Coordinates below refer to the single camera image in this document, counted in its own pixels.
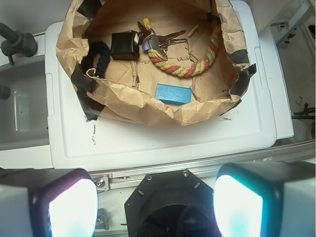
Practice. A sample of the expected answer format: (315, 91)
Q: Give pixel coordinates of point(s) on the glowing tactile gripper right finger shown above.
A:
(266, 199)

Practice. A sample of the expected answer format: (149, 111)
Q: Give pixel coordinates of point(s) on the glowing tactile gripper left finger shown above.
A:
(47, 203)

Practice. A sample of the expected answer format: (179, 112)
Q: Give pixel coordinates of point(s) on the white plastic bin lid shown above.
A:
(262, 117)

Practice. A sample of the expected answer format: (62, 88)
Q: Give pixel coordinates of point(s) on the translucent plastic bin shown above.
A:
(23, 104)

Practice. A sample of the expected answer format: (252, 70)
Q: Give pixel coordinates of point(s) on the blue rectangular plastic block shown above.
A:
(173, 94)

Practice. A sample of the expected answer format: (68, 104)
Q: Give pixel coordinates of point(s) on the brown paper bag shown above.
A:
(213, 62)

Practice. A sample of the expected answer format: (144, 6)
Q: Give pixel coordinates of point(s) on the black clamp knob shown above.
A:
(17, 42)

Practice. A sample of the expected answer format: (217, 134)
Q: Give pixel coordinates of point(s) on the small black box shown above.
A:
(125, 46)

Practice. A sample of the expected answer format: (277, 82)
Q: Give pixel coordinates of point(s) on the metal key bunch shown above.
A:
(148, 39)

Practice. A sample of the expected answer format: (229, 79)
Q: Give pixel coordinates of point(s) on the aluminium frame rail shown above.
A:
(205, 167)

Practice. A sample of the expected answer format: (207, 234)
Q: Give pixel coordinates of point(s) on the black octagonal mount plate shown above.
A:
(171, 204)

